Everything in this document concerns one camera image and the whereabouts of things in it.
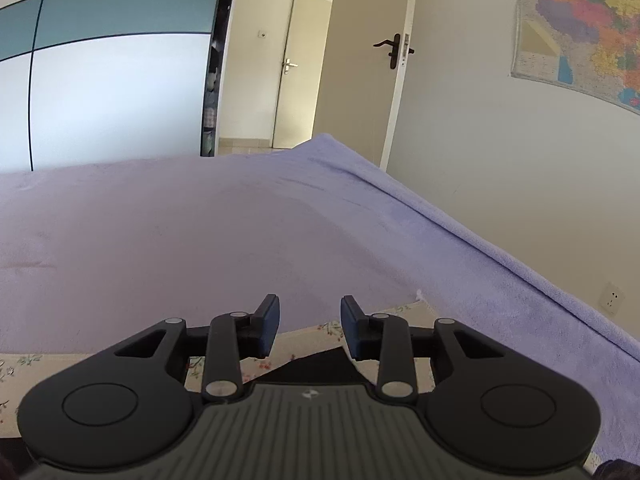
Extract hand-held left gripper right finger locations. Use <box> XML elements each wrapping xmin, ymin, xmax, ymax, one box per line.
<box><xmin>340</xmin><ymin>294</ymin><xmax>506</xmax><ymax>406</ymax></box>

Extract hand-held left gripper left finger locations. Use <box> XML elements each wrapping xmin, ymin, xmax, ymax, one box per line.
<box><xmin>114</xmin><ymin>294</ymin><xmax>281</xmax><ymax>406</ymax></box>

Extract black pants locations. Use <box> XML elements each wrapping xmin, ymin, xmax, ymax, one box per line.
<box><xmin>260</xmin><ymin>347</ymin><xmax>381</xmax><ymax>388</ymax></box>

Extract floral bed sheet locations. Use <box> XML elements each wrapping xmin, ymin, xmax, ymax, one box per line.
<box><xmin>0</xmin><ymin>296</ymin><xmax>437</xmax><ymax>441</ymax></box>

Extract purple blanket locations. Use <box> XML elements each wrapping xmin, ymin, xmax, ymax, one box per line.
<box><xmin>0</xmin><ymin>132</ymin><xmax>640</xmax><ymax>466</ymax></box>

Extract white closed door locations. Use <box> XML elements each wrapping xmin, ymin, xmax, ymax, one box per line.
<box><xmin>272</xmin><ymin>0</ymin><xmax>333</xmax><ymax>150</ymax></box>

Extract dark corner shelf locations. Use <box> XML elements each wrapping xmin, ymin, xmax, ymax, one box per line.
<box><xmin>200</xmin><ymin>0</ymin><xmax>243</xmax><ymax>157</ymax></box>

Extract beige open door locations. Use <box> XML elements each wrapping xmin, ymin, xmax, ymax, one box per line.
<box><xmin>312</xmin><ymin>0</ymin><xmax>418</xmax><ymax>171</ymax></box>

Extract white and teal wardrobe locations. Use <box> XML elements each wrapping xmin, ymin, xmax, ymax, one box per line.
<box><xmin>0</xmin><ymin>0</ymin><xmax>238</xmax><ymax>173</ymax></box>

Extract white wall socket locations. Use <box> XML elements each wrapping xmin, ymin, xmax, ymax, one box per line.
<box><xmin>597</xmin><ymin>282</ymin><xmax>626</xmax><ymax>317</ymax></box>

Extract black door handle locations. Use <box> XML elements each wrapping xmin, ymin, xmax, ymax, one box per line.
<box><xmin>372</xmin><ymin>34</ymin><xmax>416</xmax><ymax>71</ymax></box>

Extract colourful wall map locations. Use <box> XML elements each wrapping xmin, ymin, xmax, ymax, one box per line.
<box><xmin>509</xmin><ymin>0</ymin><xmax>640</xmax><ymax>113</ymax></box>

